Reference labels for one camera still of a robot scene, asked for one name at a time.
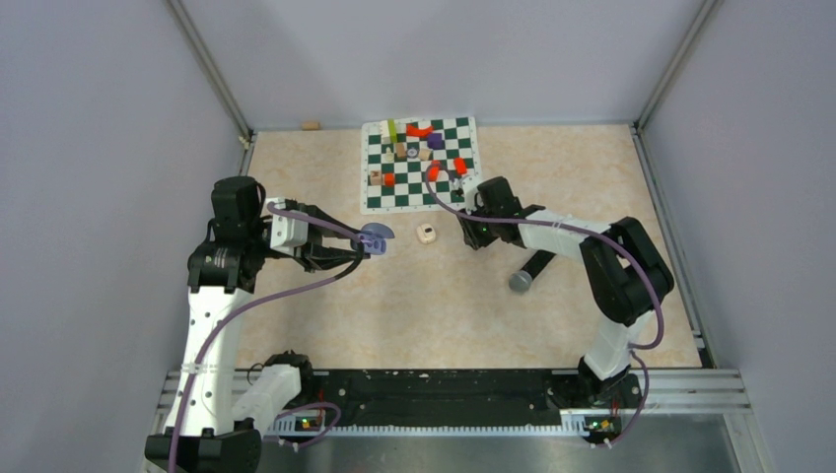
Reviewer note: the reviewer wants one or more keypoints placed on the red cylinder block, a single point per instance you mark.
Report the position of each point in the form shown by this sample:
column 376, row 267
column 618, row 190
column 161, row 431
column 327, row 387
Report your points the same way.
column 433, row 170

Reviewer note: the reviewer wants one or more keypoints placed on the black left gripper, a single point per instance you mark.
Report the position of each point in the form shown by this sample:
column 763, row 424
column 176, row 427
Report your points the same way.
column 315, row 254

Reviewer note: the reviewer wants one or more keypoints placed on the yellow-green block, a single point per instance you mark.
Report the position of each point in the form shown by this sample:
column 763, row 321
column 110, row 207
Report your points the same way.
column 391, row 131

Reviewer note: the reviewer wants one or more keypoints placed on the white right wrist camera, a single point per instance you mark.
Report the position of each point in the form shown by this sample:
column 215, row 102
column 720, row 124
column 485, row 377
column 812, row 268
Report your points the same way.
column 468, row 197

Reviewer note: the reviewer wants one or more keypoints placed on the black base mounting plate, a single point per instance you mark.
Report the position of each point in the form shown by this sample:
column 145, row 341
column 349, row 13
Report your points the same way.
column 464, row 398

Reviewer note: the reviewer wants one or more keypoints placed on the aluminium frame rail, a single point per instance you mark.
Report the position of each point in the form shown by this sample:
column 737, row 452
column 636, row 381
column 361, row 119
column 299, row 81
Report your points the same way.
column 689, row 420

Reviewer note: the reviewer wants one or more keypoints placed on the grey-blue earbud case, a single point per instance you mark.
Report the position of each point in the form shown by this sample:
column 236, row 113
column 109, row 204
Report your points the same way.
column 372, row 239

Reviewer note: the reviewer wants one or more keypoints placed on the cream earbud charging case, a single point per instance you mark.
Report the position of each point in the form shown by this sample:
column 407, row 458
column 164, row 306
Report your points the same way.
column 426, row 233

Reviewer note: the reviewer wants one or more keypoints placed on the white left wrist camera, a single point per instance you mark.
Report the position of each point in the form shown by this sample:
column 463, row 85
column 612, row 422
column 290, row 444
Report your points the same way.
column 286, row 234

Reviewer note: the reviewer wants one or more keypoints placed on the black microphone grey head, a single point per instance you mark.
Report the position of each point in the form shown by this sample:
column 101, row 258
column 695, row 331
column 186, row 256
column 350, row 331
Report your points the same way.
column 521, row 281

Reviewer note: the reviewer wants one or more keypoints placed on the red arch block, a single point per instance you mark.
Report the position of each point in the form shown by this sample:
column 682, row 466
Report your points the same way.
column 412, row 130

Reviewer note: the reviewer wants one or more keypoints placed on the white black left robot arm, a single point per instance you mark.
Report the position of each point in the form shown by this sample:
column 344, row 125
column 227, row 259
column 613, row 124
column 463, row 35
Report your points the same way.
column 209, row 429

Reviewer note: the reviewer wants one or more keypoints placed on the red block right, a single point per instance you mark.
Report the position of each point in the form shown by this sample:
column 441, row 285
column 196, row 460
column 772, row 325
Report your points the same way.
column 460, row 166

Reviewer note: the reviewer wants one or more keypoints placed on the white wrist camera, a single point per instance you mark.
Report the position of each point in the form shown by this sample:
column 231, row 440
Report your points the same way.
column 286, row 234
column 468, row 197

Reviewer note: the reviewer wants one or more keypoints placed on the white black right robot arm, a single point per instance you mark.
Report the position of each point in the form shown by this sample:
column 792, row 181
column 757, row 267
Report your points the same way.
column 627, row 275

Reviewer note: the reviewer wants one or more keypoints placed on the green white chessboard mat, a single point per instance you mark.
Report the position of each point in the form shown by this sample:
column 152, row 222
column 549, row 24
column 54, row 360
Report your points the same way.
column 409, row 193

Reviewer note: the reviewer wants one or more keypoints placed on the purple block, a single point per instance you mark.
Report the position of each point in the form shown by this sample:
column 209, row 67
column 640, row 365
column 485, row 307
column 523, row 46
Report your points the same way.
column 435, row 141

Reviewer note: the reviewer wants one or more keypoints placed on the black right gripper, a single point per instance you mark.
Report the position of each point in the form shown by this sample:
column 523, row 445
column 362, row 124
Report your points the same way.
column 472, row 237

